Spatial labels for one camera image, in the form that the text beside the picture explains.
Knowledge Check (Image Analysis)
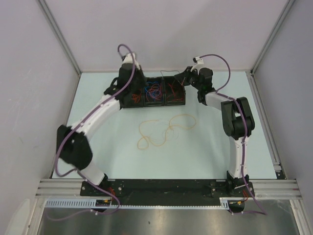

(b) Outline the aluminium frame rail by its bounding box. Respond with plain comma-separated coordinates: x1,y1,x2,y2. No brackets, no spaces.
36,179,302,200

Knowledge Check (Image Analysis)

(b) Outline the black left storage bin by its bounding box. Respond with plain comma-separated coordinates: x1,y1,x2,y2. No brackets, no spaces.
121,91,144,108

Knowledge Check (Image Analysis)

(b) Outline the black storage bin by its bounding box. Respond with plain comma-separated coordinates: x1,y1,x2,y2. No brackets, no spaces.
121,91,144,108
163,76,186,106
143,77,164,107

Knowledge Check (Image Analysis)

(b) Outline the pink maroon wire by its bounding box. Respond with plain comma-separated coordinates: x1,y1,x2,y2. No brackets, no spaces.
146,84,162,101

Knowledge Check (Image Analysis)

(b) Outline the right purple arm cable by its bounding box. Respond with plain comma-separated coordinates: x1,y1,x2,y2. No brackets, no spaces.
199,53,254,196

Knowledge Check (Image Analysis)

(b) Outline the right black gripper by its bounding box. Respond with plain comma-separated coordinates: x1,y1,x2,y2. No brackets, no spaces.
175,66,202,91

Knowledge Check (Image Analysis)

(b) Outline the red wire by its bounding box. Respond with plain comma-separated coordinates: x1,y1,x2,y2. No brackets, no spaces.
166,82,185,102

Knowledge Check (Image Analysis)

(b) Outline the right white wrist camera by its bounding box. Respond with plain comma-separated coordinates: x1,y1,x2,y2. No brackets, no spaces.
191,56,204,71

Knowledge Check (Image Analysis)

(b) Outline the blue wire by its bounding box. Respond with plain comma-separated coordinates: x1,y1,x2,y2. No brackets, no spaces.
144,83,162,101

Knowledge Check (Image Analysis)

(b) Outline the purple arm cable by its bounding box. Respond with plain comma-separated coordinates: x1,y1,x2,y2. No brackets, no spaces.
55,44,137,177
199,53,254,196

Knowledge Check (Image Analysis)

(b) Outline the grey slotted cable duct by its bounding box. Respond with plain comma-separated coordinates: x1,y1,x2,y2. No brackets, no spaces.
45,198,244,210

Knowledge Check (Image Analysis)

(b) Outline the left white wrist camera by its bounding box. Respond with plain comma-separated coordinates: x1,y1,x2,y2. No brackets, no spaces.
122,52,141,70

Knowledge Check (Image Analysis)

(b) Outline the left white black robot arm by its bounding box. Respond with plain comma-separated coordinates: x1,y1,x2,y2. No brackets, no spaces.
56,62,146,196

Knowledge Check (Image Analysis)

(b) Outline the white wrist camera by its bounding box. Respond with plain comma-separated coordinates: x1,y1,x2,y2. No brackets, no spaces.
122,52,141,70
191,56,204,71

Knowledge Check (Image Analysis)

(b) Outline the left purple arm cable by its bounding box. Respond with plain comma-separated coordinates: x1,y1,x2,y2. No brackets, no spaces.
55,44,137,177

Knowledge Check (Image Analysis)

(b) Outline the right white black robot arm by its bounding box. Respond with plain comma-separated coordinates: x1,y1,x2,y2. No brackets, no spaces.
174,66,255,196

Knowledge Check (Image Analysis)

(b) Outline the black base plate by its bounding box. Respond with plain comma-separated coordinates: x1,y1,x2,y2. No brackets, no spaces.
80,178,255,206

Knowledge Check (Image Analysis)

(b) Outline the black middle storage bin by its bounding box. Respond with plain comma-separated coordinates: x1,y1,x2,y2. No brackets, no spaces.
143,77,164,107

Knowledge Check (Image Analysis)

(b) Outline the black right storage bin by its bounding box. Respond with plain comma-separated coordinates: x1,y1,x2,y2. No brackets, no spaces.
163,76,186,106

